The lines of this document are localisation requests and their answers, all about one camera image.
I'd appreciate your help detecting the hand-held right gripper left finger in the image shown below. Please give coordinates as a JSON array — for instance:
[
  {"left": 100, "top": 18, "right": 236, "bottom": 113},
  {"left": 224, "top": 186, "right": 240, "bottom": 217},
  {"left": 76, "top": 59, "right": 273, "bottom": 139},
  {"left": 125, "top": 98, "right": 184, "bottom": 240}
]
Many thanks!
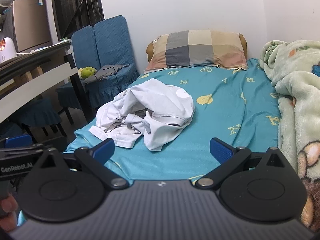
[{"left": 32, "top": 138, "right": 130, "bottom": 190}]

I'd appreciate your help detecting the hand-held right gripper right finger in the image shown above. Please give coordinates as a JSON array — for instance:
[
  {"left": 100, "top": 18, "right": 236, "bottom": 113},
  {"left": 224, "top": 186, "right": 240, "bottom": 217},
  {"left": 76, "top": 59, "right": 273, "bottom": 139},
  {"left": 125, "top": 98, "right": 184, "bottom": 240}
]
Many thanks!
[{"left": 195, "top": 137, "right": 292, "bottom": 189}]

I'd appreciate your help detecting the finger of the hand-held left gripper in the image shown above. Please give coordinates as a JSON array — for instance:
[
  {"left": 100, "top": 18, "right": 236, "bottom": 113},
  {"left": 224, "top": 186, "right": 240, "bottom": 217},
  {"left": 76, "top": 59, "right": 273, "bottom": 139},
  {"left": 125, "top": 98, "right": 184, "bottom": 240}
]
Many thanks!
[{"left": 0, "top": 134, "right": 34, "bottom": 150}]

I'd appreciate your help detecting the white t-shirt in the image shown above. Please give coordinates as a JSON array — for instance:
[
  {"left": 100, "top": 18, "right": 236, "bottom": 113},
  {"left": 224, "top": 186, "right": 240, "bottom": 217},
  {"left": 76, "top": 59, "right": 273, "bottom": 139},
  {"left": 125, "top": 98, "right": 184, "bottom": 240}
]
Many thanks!
[{"left": 89, "top": 78, "right": 196, "bottom": 152}]

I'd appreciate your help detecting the person's left hand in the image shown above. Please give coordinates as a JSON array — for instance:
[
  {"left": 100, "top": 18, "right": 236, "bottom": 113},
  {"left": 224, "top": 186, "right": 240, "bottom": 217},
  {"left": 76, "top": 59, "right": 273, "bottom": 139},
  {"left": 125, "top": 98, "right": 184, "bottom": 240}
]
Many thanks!
[{"left": 0, "top": 194, "right": 20, "bottom": 230}]

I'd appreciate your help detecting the teal printed bed sheet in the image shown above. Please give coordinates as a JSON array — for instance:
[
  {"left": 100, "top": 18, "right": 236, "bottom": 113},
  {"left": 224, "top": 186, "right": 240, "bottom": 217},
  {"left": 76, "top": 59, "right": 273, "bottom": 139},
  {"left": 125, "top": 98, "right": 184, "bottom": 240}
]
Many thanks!
[{"left": 61, "top": 58, "right": 282, "bottom": 182}]

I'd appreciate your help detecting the white edged table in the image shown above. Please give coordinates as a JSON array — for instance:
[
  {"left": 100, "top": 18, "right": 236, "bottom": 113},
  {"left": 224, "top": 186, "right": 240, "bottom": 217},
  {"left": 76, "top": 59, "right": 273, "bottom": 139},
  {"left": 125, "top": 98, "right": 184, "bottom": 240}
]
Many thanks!
[{"left": 0, "top": 41, "right": 88, "bottom": 125}]

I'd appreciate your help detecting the grey cloth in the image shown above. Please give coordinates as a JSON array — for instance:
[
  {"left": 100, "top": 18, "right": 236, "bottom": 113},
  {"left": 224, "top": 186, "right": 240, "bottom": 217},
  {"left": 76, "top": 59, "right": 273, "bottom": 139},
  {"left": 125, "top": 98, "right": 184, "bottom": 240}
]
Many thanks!
[{"left": 84, "top": 64, "right": 131, "bottom": 82}]

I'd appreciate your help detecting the green plush toy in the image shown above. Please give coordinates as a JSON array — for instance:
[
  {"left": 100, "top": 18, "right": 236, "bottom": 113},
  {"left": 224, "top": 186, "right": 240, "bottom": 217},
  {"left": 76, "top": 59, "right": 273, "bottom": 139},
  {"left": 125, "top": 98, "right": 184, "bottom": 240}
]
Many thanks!
[{"left": 77, "top": 67, "right": 97, "bottom": 79}]

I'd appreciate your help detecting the white round appliance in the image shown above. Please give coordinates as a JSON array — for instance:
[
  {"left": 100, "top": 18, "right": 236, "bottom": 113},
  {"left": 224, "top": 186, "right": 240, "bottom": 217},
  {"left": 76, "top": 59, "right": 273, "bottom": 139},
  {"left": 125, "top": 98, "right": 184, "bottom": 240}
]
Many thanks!
[{"left": 0, "top": 37, "right": 17, "bottom": 64}]

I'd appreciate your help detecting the pale green fleece blanket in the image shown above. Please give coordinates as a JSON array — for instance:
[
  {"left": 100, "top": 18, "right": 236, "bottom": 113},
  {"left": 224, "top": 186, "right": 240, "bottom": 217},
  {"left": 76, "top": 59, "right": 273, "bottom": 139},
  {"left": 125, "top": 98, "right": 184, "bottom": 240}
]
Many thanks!
[{"left": 259, "top": 39, "right": 320, "bottom": 230}]

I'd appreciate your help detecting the beige striped cloth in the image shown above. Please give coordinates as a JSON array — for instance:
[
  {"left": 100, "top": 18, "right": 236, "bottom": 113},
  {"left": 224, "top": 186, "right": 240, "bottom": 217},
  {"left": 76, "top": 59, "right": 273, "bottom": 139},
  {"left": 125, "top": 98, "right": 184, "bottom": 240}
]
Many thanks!
[{"left": 144, "top": 30, "right": 248, "bottom": 74}]

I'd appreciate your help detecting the wooden headboard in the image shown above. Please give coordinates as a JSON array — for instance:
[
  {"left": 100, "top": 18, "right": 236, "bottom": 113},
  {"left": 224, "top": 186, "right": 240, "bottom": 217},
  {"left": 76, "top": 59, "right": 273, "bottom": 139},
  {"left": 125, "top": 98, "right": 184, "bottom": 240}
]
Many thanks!
[{"left": 146, "top": 33, "right": 248, "bottom": 63}]

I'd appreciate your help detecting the dark barred window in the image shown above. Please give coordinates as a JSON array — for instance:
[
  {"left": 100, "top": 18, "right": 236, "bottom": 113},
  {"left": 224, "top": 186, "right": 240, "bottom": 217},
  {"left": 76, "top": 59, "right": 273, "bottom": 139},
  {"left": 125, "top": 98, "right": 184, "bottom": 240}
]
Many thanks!
[{"left": 51, "top": 0, "right": 105, "bottom": 39}]

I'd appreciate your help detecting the black cable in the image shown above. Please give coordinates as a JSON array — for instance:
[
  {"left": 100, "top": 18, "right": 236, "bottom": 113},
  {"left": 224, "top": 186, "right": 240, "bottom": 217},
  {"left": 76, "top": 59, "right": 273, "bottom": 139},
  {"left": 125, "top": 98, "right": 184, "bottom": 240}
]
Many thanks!
[{"left": 94, "top": 65, "right": 120, "bottom": 91}]

